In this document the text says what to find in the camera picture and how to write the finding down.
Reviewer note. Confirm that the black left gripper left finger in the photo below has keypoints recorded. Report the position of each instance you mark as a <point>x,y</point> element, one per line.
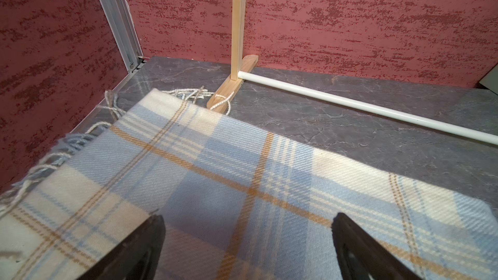
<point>136,257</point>

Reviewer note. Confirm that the aluminium corner profile left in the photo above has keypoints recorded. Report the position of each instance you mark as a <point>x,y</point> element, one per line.
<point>120,20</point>

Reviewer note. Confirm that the blue beige plaid scarf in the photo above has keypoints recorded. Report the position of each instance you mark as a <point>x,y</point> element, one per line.
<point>238,202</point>

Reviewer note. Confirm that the wooden rack with white rods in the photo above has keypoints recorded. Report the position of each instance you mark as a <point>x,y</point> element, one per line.
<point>241,70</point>

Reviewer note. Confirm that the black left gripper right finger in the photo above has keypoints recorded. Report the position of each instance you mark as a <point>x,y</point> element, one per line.
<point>360,256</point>

